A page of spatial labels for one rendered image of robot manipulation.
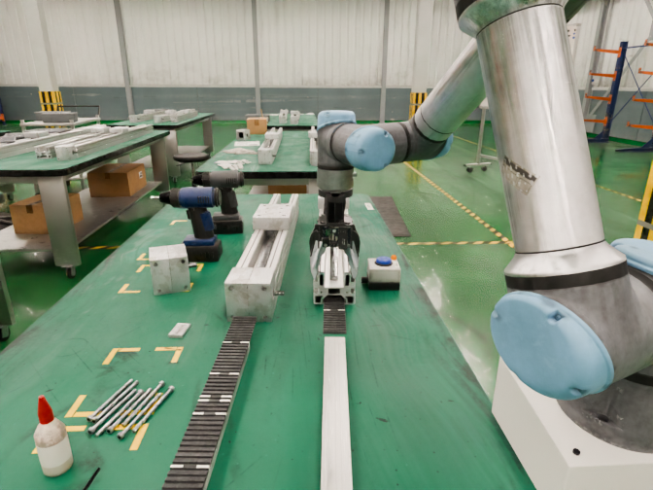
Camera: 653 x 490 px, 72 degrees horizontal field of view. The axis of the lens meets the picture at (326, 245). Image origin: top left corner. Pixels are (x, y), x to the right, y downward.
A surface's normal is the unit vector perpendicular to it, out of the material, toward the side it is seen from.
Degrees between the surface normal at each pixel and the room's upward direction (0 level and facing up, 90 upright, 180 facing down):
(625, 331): 69
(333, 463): 0
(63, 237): 90
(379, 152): 90
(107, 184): 90
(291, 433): 0
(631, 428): 77
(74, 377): 0
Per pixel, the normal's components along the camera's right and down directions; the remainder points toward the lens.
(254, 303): -0.01, 0.33
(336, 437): 0.00, -0.94
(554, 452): -1.00, 0.01
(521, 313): -0.86, 0.31
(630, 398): -0.45, 0.07
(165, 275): 0.36, 0.32
